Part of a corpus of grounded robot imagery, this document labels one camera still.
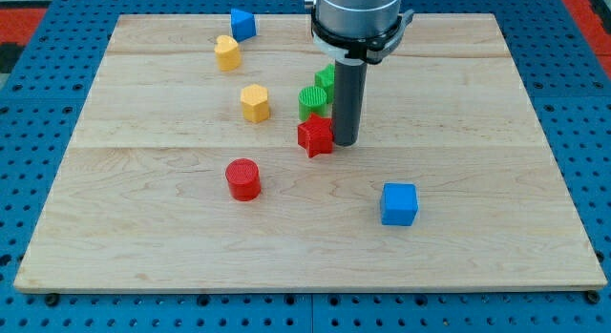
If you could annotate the black clamp mount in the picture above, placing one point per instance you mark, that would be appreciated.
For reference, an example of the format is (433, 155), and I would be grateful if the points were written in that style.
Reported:
(354, 51)

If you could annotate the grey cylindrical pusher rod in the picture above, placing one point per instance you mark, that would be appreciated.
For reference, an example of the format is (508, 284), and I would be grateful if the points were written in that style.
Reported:
(349, 85)

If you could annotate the green star block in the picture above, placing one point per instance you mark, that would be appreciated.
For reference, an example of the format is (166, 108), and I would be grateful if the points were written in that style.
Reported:
(324, 79)

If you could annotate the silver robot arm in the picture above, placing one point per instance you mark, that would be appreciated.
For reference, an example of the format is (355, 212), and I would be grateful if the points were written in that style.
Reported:
(355, 34)

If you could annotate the red star block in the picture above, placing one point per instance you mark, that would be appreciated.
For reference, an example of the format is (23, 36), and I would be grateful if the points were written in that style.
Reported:
(315, 135)

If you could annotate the wooden board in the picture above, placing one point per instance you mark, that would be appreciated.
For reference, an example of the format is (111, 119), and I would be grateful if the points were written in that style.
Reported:
(141, 204)

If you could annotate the green cylinder block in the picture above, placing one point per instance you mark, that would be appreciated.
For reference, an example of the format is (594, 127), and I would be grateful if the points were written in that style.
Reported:
(312, 100)

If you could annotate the yellow hexagon block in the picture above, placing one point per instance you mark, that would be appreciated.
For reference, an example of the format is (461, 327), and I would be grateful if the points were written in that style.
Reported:
(254, 100)

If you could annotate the blue triangle block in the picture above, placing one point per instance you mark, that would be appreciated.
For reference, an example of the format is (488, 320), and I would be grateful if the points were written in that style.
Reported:
(243, 24)

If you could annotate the yellow heart block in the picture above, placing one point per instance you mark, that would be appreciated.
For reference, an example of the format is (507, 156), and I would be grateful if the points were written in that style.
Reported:
(228, 54)

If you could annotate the blue cube block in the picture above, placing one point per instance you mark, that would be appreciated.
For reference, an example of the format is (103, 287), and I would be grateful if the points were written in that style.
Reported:
(399, 204)

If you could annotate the red cylinder block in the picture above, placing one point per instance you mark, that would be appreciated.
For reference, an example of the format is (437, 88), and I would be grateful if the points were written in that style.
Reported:
(243, 179)

